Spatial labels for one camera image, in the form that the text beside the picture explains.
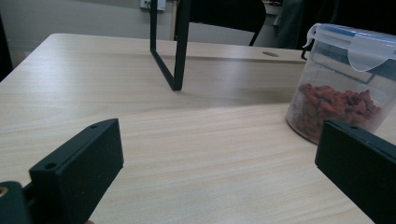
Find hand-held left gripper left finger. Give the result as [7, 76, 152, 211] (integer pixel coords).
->
[28, 118, 125, 224]

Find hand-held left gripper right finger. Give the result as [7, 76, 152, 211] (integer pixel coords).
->
[314, 119, 396, 224]

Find clear plastic lidded container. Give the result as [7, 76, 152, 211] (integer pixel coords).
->
[285, 22, 396, 145]

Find red dried berries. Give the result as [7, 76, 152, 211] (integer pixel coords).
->
[289, 82, 383, 143]

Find black chair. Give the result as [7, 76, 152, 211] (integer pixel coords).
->
[174, 0, 267, 47]

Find black metal stand frame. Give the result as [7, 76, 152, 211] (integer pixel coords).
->
[149, 0, 192, 91]

